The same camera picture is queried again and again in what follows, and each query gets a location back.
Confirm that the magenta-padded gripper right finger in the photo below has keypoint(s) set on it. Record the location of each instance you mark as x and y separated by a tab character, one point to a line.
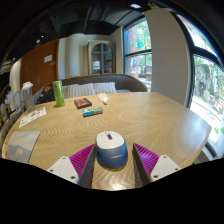
148	159

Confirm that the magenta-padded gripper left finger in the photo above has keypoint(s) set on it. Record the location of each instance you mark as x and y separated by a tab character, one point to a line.
80	160

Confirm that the white and blue computer mouse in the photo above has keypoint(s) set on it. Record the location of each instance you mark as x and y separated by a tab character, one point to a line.
111	150

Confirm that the grey printed mouse pad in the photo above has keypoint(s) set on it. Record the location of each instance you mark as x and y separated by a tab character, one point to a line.
22	146

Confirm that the small teal packet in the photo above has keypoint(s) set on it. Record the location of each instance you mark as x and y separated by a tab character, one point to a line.
92	111

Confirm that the black and red flat box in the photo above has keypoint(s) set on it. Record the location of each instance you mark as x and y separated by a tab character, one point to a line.
82	103

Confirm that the white printed paper sheet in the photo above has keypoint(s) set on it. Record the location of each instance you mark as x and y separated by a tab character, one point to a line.
32	117

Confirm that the crumpled white tissue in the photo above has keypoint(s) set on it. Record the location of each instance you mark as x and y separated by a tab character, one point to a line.
103	98

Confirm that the green drink can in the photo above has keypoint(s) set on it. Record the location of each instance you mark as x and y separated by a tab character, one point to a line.
59	94

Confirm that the striped cushion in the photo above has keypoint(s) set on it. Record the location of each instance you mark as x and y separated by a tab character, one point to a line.
80	90
105	88

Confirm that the black and orange backpack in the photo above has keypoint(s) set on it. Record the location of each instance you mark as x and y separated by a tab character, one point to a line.
46	94

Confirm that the brown curved sofa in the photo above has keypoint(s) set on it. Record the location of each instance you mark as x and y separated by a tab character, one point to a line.
130	83

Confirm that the clear plastic shaker bottle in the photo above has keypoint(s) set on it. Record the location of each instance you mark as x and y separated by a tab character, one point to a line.
28	98

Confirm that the group of white chairs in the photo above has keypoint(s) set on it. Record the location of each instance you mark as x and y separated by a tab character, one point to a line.
16	100

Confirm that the black-framed large window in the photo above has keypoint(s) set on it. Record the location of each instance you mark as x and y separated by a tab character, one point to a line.
208	86

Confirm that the brown wooden door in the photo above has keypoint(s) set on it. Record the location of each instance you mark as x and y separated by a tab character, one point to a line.
38	73

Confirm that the person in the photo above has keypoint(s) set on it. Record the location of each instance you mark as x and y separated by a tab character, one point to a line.
8	95

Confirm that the arched glass-door cabinet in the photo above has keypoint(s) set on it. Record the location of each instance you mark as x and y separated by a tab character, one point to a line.
101	58

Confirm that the black-framed narrow window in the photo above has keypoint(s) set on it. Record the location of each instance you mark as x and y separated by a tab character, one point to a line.
137	53

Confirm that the white sign on door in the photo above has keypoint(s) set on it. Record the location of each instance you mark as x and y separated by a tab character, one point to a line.
48	58

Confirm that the ceiling light panel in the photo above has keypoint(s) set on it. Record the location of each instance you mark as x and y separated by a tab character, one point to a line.
135	6

